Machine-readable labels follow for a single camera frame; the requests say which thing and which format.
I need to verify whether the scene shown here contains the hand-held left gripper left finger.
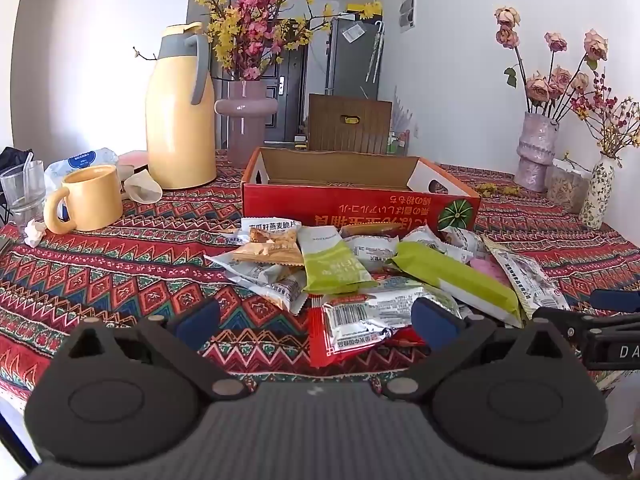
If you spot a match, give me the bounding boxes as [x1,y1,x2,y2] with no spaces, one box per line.
[50,299,247,403]

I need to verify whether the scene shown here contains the wooden chair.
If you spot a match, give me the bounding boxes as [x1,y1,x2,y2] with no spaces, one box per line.
[306,93,393,156]

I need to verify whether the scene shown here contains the clear cereal jar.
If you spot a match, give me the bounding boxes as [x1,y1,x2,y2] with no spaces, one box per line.
[545,159,593,215]

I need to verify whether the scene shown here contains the white dried grass bundle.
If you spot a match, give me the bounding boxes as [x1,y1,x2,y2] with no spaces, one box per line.
[390,85,416,133]

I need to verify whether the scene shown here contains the red silver snack packet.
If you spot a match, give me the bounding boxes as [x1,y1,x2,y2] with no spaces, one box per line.
[306,290,451,368]

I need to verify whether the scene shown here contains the fallen yellow petals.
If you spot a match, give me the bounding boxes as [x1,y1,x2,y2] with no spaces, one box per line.
[475,182,523,198]

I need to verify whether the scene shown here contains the mauve ring vase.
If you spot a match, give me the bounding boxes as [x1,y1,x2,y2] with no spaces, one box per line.
[214,80,279,168]

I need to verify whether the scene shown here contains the pink snack packet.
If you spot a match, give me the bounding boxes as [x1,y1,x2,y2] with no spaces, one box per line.
[470,257,511,286]

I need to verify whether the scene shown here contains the grey refrigerator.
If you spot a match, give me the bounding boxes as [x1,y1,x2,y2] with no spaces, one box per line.
[325,12,383,101]

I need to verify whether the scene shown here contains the dried pink roses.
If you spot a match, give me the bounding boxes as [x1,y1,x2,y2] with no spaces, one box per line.
[495,6,608,121]

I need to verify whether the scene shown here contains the cream paper cup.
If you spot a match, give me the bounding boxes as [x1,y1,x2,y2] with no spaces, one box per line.
[123,170,163,204]

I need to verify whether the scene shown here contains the yellow thermos jug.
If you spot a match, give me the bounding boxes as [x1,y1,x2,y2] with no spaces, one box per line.
[145,22,217,191]

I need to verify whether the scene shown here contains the red yellow berry branches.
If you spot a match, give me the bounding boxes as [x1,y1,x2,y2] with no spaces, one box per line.
[567,72,640,161]

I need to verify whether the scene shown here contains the yellow and pink blossom branches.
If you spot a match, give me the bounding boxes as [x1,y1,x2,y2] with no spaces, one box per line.
[132,0,383,83]

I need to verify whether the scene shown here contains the dark bag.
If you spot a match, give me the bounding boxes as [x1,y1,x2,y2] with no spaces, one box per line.
[0,146,33,173]

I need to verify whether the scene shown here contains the pink flat box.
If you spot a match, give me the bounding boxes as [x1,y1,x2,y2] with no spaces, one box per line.
[117,150,149,173]

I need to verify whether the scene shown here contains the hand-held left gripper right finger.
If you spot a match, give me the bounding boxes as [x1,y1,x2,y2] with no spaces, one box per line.
[381,296,585,403]

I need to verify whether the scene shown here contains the red cardboard box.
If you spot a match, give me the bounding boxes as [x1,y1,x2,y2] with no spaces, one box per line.
[241,147,482,233]

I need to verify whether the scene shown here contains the wet wipes pack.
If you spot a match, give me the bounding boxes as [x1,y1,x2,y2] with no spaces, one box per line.
[44,147,120,196]

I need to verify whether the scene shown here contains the crumpled tissue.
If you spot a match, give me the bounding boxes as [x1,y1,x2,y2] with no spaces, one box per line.
[24,219,47,248]

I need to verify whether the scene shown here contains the floral print vase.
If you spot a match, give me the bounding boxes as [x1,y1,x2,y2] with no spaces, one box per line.
[579,154,622,231]

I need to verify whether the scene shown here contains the clear drinking glass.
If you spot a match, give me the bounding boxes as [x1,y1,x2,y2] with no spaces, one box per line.
[0,160,47,231]

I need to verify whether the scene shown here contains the pink textured vase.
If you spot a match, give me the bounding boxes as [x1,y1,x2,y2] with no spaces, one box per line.
[514,111,560,193]

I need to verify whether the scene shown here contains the pile of snack packets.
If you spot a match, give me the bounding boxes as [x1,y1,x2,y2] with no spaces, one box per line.
[204,216,571,368]

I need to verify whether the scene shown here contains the light green snack packet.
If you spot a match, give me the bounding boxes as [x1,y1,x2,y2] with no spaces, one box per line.
[298,226,379,295]
[389,241,522,326]

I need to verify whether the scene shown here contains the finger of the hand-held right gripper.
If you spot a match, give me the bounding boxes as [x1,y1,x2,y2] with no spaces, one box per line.
[589,289,640,314]
[531,306,640,342]

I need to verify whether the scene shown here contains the dark brown door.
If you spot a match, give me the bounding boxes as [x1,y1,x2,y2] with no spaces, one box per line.
[260,20,308,146]

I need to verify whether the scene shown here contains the white umbrella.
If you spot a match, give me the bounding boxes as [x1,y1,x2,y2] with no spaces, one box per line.
[366,21,386,83]

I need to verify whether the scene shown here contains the yellow mug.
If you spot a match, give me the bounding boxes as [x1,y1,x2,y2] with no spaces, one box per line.
[42,164,124,235]

